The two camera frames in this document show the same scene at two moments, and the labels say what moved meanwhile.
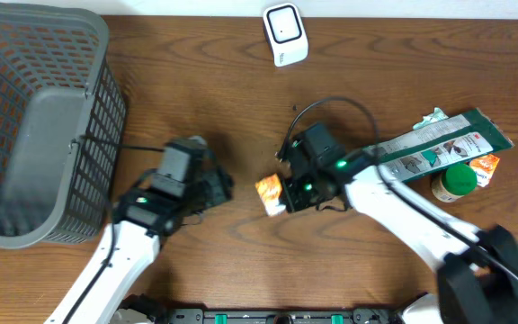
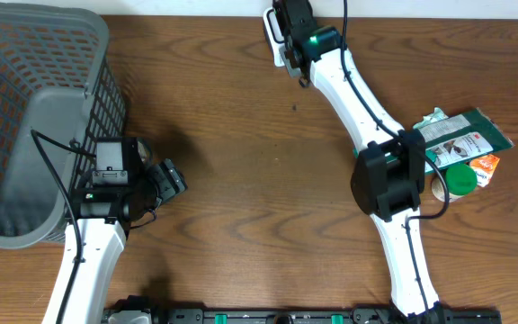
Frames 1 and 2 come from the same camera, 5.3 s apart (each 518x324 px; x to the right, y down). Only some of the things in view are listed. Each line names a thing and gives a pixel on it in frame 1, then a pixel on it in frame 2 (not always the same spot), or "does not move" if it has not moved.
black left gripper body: [201, 194] -> [166, 183]
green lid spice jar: [451, 183] does not move
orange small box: [485, 167] does not move
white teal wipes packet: [437, 115] does not move
